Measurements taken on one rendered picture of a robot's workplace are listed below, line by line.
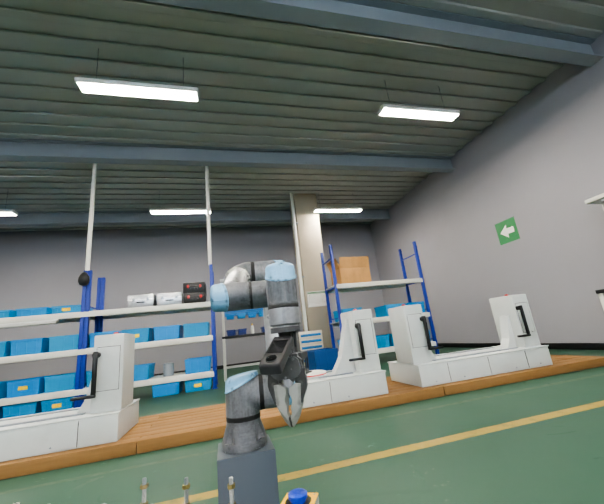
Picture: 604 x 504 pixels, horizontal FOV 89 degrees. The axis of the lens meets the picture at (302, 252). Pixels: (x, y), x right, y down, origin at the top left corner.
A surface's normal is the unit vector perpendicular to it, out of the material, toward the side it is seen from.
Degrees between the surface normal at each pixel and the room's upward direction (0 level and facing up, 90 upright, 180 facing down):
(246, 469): 90
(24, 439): 90
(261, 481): 90
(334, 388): 90
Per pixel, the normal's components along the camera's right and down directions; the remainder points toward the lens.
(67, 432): 0.23, -0.28
